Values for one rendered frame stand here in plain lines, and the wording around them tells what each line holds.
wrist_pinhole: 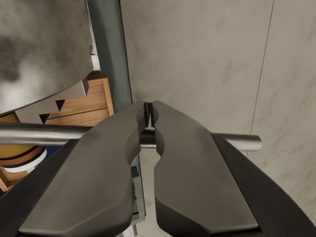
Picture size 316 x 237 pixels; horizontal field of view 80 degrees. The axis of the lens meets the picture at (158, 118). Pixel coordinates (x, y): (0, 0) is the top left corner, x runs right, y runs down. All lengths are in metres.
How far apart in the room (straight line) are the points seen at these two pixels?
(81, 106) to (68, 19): 0.36
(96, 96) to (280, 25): 1.88
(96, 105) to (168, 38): 1.06
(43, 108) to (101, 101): 0.27
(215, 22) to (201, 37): 0.15
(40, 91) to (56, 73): 0.02
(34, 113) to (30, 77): 0.14
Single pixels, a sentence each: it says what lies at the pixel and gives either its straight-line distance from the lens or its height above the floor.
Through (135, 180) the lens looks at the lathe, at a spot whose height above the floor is 0.93.
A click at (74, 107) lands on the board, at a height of 0.88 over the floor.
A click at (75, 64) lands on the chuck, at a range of 0.25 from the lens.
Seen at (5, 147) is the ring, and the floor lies 1.12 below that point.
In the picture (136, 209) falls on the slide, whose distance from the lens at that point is 0.80.
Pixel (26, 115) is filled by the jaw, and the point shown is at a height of 1.11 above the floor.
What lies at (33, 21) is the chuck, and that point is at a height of 1.19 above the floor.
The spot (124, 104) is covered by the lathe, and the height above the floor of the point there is 0.54.
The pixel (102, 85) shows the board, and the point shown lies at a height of 0.89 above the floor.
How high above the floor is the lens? 1.40
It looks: 53 degrees down
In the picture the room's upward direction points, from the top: 146 degrees clockwise
